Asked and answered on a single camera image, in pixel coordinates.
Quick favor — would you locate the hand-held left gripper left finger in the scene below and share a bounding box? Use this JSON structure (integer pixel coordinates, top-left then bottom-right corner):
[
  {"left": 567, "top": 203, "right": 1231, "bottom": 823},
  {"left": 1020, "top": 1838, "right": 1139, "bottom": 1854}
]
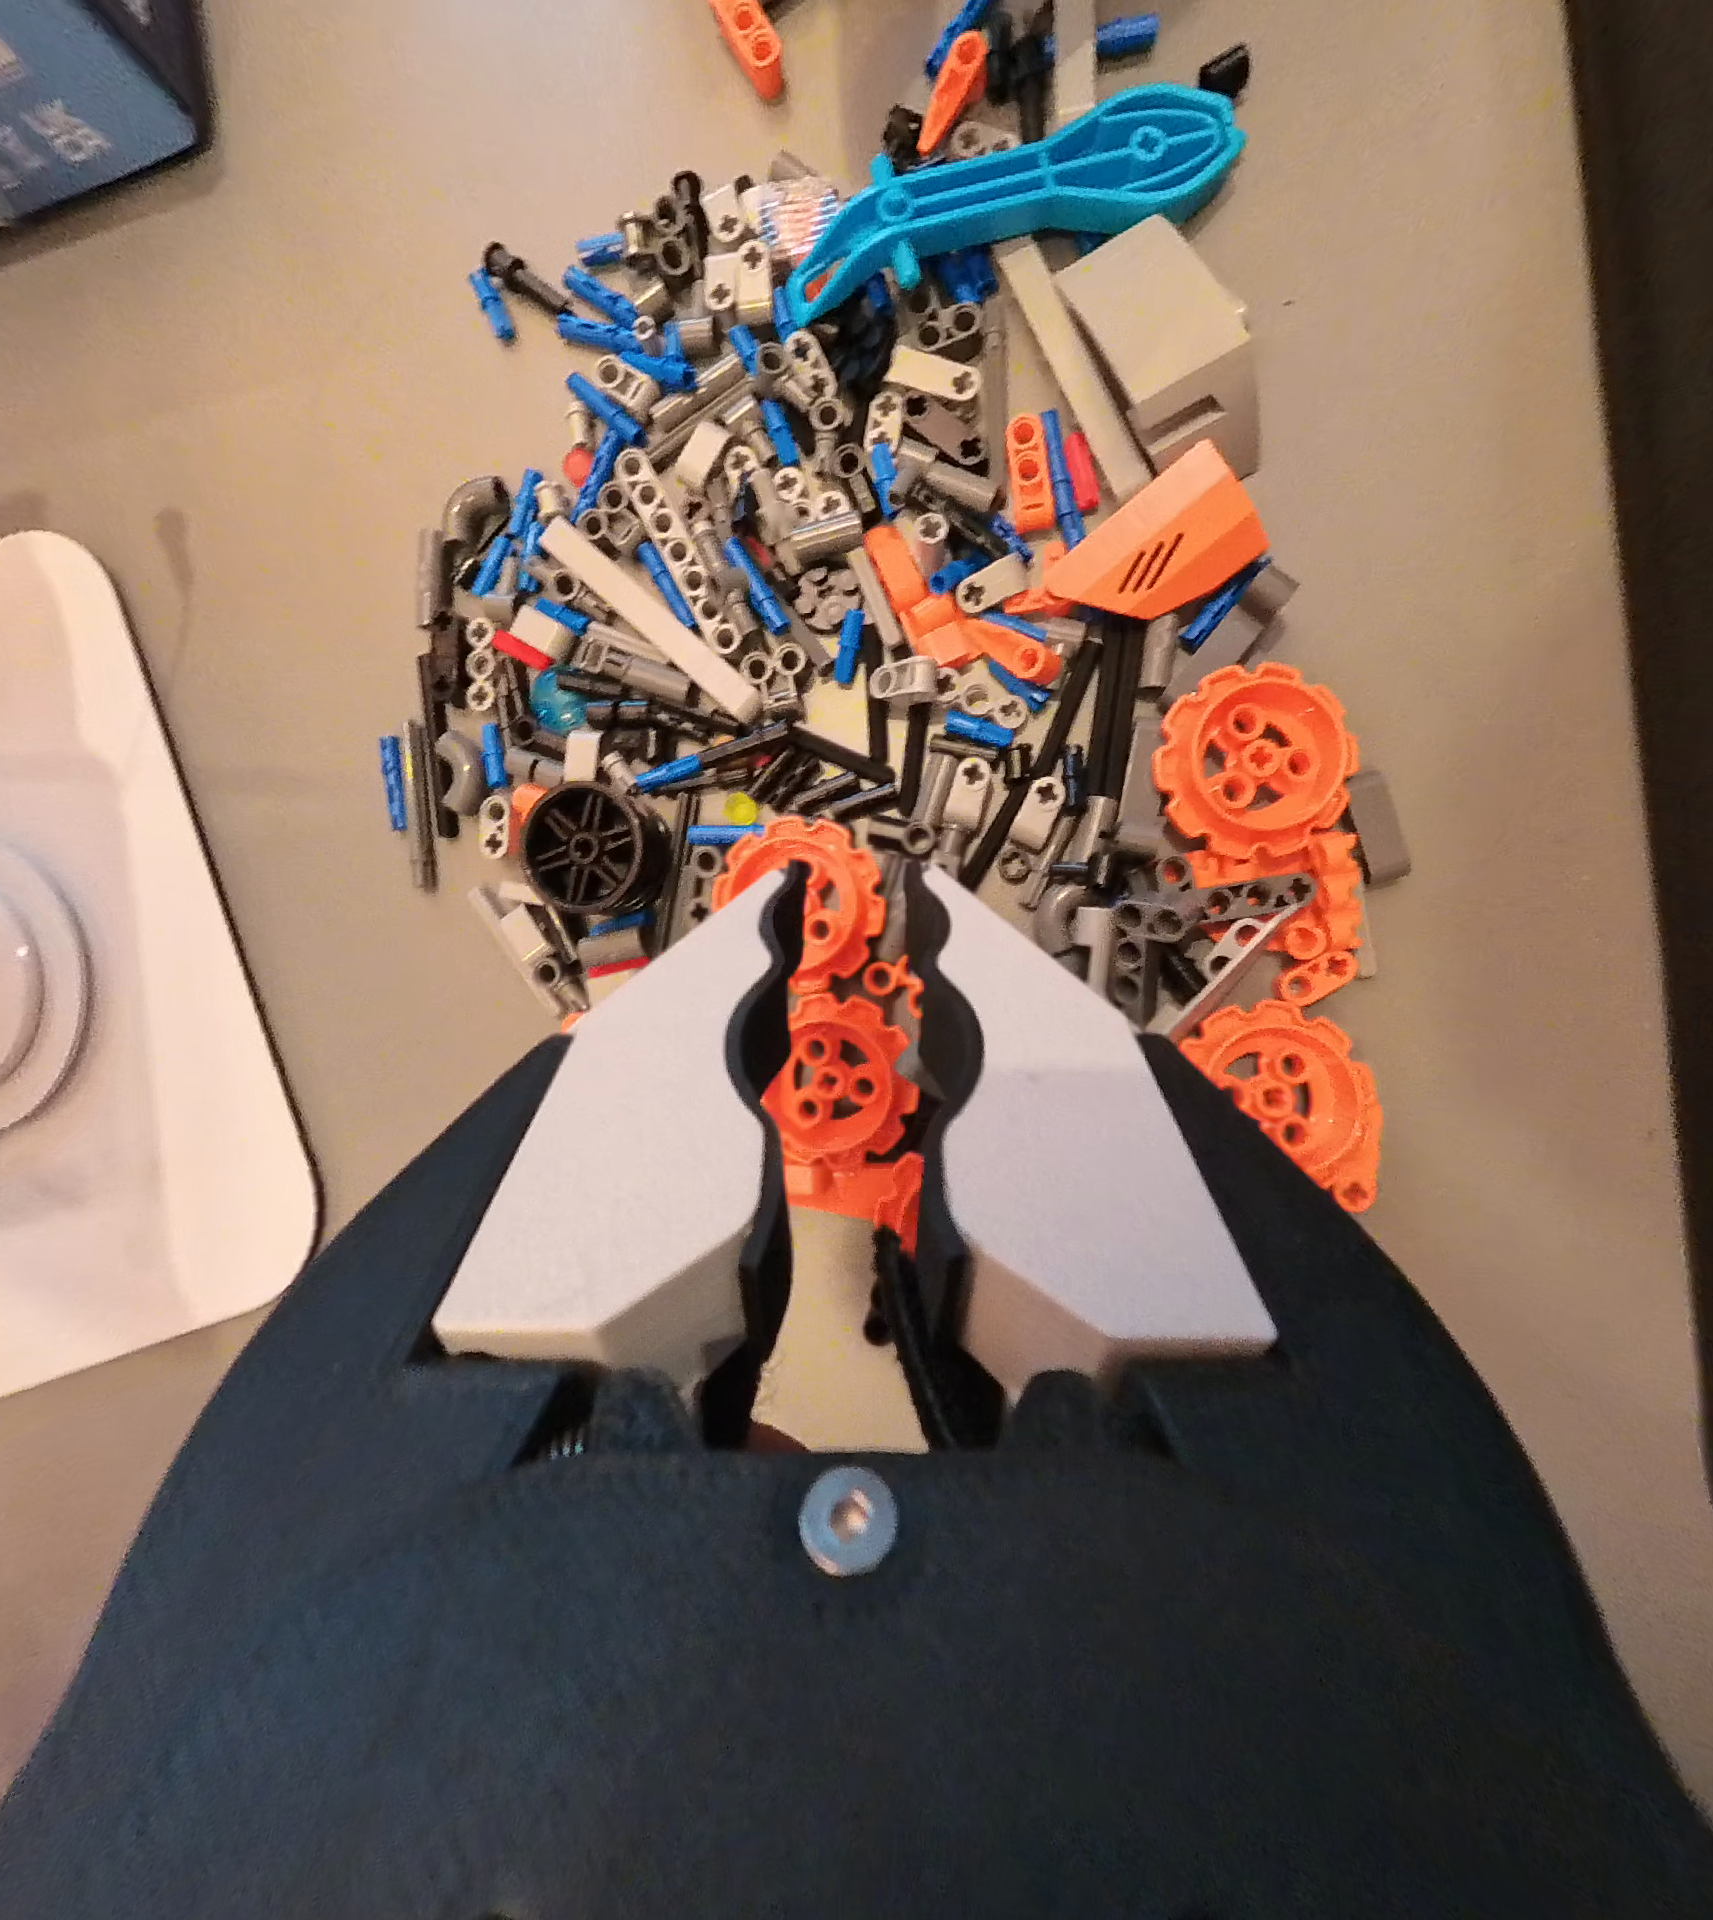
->
[{"left": 431, "top": 869, "right": 801, "bottom": 1436}]

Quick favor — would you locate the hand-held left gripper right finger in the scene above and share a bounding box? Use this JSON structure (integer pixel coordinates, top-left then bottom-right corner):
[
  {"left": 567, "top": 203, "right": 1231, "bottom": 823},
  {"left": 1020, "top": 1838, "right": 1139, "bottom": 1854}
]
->
[{"left": 902, "top": 869, "right": 1281, "bottom": 1442}]

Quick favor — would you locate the small black wheel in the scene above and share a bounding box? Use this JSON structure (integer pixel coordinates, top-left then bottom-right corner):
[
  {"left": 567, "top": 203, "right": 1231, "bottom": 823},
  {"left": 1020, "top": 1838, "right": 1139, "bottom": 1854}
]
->
[{"left": 519, "top": 783, "right": 650, "bottom": 911}]

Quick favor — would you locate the pile of toy building pieces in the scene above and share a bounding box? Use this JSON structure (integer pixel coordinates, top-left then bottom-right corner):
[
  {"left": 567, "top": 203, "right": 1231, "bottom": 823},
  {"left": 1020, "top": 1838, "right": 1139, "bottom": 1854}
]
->
[{"left": 377, "top": 0, "right": 1418, "bottom": 1037}]

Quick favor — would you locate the orange connector piece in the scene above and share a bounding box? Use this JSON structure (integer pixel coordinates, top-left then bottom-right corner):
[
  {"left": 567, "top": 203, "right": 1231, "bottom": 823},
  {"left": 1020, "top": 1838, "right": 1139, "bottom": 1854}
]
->
[{"left": 706, "top": 0, "right": 795, "bottom": 102}]

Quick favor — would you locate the wooden book stand, white base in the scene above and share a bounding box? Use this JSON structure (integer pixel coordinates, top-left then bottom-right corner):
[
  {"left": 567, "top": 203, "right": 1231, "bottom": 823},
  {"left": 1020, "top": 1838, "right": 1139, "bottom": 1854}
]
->
[{"left": 0, "top": 531, "right": 320, "bottom": 1417}]

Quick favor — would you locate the orange wedge panel piece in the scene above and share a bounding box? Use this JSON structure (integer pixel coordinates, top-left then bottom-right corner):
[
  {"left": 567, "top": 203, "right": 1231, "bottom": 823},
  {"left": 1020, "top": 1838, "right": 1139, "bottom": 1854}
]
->
[{"left": 1041, "top": 442, "right": 1275, "bottom": 619}]

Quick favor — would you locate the grey flat panel piece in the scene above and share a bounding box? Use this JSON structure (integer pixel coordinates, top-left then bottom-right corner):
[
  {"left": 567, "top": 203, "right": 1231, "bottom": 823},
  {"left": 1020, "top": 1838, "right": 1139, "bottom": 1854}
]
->
[{"left": 1049, "top": 216, "right": 1268, "bottom": 488}]

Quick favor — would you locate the turquoise wrench-shaped piece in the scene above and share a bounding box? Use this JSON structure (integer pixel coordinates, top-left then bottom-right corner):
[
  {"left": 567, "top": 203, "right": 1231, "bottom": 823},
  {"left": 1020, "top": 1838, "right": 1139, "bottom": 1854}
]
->
[{"left": 777, "top": 84, "right": 1255, "bottom": 332}]

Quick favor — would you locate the blue toy kit box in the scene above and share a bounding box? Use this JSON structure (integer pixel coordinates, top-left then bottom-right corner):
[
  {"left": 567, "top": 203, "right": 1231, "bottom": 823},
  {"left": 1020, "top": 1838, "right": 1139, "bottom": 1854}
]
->
[{"left": 0, "top": 0, "right": 217, "bottom": 278}]

